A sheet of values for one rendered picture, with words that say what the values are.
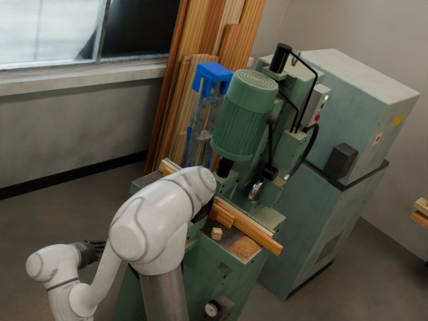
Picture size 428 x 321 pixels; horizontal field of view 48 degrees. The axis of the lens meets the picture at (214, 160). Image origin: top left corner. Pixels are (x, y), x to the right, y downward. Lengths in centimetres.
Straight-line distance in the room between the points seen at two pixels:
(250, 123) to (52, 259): 81
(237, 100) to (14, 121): 162
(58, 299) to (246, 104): 89
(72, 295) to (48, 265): 12
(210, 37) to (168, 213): 257
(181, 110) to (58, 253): 198
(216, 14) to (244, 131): 182
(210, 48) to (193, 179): 247
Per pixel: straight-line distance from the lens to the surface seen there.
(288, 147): 196
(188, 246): 187
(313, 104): 198
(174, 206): 106
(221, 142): 180
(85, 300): 150
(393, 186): 412
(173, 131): 345
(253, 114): 173
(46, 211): 322
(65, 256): 158
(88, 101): 321
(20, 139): 308
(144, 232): 100
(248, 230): 197
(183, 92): 331
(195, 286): 205
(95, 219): 322
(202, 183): 115
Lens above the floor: 209
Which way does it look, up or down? 30 degrees down
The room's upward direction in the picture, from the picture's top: 19 degrees clockwise
